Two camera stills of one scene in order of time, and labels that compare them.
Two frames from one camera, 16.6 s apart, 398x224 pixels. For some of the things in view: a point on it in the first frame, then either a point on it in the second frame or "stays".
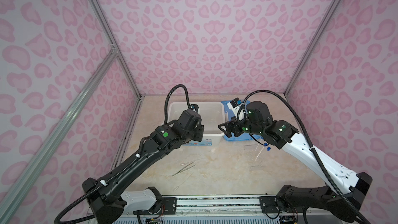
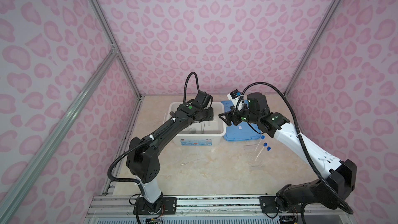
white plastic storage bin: x=212 y=114 stays
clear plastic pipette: x=178 y=186 to x=183 y=164
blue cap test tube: x=265 y=144 stays
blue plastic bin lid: x=228 y=115 stays
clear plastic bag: x=256 y=166 stays
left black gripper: x=200 y=129 to x=210 y=110
